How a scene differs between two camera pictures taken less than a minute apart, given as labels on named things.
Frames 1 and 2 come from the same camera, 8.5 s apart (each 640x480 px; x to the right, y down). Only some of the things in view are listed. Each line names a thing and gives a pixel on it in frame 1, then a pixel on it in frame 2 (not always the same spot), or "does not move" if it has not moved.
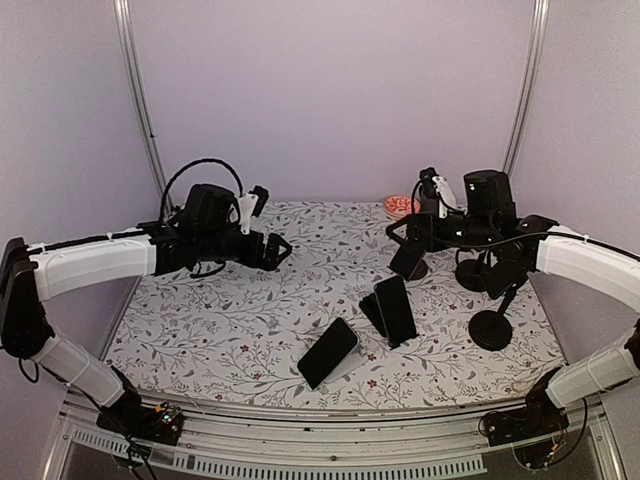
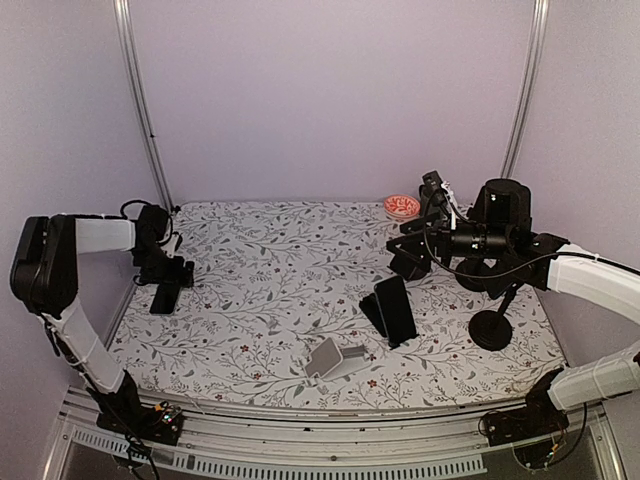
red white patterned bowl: x=397 y=206 does not move
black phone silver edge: x=332 y=347 to x=165 y=300
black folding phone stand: x=370 y=307 does not move
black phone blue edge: x=395 y=309 does not move
